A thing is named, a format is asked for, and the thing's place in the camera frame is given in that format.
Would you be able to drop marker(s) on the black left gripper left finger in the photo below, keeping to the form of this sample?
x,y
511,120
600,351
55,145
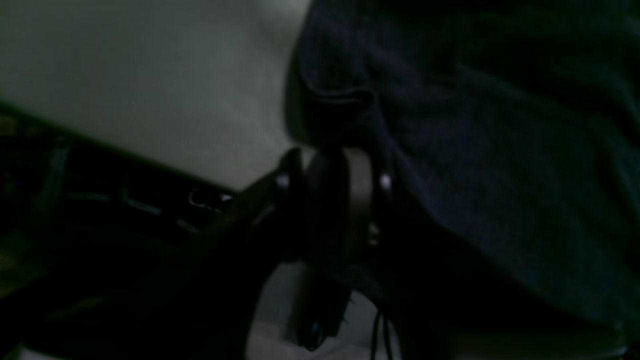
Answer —
x,y
201,304

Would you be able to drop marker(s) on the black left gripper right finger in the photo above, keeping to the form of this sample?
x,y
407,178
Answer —
x,y
445,300

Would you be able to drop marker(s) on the dark grey t-shirt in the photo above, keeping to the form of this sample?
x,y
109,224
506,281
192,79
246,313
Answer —
x,y
513,123

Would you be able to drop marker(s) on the light green table cloth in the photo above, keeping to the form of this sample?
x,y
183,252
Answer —
x,y
198,86

